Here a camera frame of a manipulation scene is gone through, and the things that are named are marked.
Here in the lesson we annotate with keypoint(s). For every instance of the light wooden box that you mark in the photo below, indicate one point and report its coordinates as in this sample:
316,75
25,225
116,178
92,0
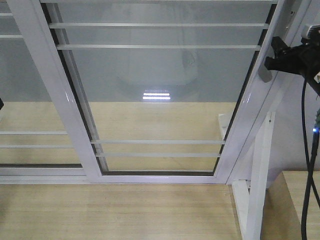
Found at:
283,207

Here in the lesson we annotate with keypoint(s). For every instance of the white triangular support bracket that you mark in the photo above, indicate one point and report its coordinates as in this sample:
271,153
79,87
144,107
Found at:
249,195

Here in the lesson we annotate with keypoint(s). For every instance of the grey metal door handle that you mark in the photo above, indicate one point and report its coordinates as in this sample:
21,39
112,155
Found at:
264,74

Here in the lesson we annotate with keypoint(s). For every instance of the white fixed glass door panel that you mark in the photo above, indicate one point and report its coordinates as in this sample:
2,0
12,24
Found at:
34,144

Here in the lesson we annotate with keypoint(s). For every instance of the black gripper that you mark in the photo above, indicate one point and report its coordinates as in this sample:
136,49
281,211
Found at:
303,60

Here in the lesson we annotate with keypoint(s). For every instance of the white framed sliding glass door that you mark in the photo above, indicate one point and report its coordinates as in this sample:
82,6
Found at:
158,51

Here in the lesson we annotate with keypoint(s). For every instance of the light wooden platform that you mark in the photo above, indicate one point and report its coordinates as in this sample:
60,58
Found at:
140,136

